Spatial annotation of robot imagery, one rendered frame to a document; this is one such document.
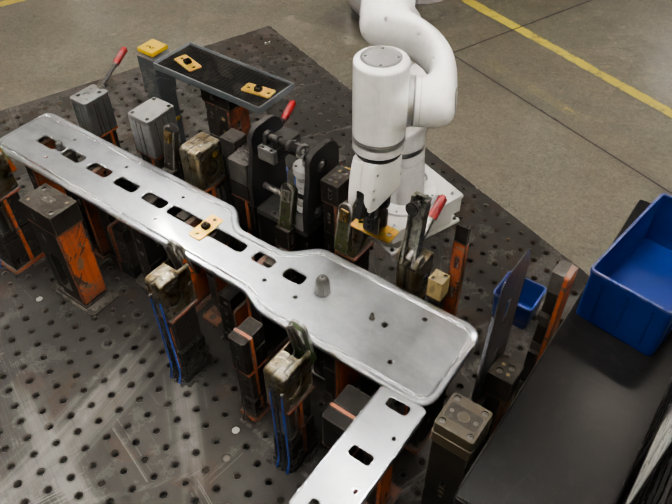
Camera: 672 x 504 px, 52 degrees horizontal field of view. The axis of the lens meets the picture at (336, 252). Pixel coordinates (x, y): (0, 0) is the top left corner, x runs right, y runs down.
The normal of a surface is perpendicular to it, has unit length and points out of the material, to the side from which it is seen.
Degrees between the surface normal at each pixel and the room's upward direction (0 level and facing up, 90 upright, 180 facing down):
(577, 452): 0
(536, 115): 0
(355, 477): 0
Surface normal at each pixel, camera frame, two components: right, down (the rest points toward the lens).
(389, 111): 0.01, 0.70
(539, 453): 0.00, -0.70
